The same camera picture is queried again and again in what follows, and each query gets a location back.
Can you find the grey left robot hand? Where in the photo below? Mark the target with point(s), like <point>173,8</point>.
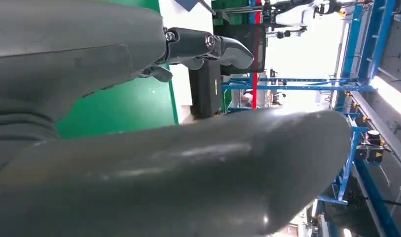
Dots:
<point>154,180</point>

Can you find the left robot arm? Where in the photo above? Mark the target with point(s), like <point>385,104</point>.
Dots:
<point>17,130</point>

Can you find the green table mat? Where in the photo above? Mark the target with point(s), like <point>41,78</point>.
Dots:
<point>128,108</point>

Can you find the long white table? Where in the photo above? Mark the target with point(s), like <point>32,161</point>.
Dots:
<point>182,88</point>

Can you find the red pole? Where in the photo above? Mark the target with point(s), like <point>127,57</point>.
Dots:
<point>255,91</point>

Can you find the black panel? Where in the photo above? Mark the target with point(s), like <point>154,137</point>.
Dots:
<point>239,31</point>

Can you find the green plastic crate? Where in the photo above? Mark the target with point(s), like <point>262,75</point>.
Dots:
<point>233,6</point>

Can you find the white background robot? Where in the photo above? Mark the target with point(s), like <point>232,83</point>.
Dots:
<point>295,16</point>

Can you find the black sensor with yellow label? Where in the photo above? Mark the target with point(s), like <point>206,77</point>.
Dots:
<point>371,152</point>

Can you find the blue metal frame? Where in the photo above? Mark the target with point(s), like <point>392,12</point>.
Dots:
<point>301,87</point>

